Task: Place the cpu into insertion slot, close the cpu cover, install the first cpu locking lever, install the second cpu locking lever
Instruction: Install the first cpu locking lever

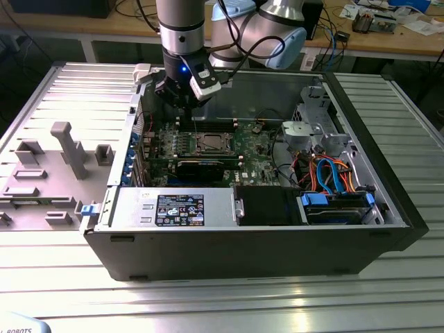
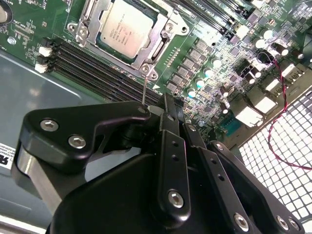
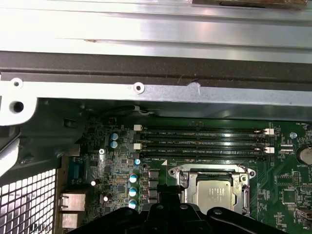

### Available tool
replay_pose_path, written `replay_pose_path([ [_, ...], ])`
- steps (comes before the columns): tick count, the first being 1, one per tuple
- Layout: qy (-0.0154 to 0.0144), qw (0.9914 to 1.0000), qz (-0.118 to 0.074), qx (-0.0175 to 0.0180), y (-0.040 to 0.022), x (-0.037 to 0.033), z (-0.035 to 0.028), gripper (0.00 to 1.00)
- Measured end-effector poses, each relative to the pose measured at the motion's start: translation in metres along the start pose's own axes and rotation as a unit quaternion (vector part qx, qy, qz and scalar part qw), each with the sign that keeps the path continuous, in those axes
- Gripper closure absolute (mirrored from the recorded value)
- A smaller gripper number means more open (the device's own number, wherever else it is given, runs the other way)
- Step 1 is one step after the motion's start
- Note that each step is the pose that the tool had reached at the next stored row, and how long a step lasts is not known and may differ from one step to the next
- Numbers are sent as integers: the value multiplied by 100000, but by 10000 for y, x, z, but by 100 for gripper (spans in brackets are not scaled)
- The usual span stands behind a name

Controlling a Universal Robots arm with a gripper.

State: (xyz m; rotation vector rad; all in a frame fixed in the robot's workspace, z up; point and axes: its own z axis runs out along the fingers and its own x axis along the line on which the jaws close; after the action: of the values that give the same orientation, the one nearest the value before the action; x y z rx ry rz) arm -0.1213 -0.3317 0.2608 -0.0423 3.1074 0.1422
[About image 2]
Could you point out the metal socket cover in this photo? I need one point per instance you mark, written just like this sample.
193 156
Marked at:
157 34

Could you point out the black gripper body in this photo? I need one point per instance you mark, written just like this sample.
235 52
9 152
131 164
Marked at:
117 200

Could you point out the silver CPU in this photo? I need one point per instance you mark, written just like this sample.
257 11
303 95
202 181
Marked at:
126 29

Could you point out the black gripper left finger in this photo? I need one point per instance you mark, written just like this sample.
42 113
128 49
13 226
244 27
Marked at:
73 122

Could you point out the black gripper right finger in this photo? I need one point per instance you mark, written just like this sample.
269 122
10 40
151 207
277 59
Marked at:
219 170

